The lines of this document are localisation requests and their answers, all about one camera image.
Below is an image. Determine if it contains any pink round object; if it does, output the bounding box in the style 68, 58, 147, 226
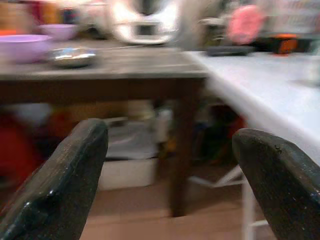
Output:
228, 5, 266, 45

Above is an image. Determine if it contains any black flat tray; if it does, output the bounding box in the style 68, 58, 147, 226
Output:
206, 45, 255, 57

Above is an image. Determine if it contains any black and orange device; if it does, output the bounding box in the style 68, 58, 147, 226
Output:
257, 34, 312, 55

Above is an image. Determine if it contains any white storage box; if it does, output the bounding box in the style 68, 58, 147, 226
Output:
98, 117, 161, 192

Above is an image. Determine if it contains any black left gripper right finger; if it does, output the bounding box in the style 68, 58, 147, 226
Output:
232, 128, 320, 240

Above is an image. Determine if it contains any white folding table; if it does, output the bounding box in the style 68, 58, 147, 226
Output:
186, 51, 320, 240

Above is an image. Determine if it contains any small purple plastic bowl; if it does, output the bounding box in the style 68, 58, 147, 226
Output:
39, 24, 79, 41

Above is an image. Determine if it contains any white kitchen appliance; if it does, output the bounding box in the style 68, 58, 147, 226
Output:
109, 0, 180, 46

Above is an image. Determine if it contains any large purple plastic bowl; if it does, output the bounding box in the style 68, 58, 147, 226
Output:
0, 34, 52, 64

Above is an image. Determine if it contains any dark wooden table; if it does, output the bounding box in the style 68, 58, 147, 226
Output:
0, 39, 210, 218

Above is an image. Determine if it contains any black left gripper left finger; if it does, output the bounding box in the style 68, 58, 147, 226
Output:
0, 118, 109, 240

